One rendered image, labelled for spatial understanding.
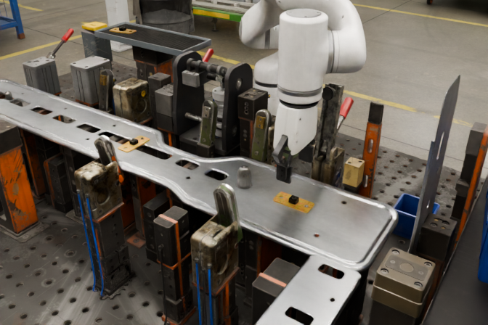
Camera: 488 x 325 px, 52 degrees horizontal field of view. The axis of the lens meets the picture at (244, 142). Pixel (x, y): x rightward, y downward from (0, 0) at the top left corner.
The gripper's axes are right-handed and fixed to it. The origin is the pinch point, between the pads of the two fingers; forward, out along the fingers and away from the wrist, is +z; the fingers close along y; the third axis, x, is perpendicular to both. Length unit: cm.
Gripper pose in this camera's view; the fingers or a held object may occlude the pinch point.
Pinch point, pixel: (295, 166)
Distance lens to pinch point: 103.0
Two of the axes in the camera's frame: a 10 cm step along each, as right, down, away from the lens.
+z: 0.0, 8.7, 5.0
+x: 8.3, 2.7, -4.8
